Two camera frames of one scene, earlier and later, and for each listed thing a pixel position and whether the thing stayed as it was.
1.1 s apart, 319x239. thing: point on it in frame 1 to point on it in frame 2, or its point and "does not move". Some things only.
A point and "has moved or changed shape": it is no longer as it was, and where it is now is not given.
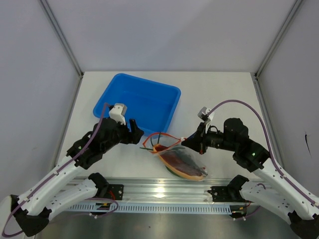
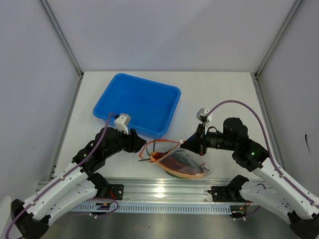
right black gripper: [198, 141] does not move
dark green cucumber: [185, 152] to [183, 156]
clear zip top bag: [175, 156] has moved or changed shape
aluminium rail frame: [168, 189] does not move
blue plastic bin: [152, 104] does not move
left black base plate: [115, 191] does not move
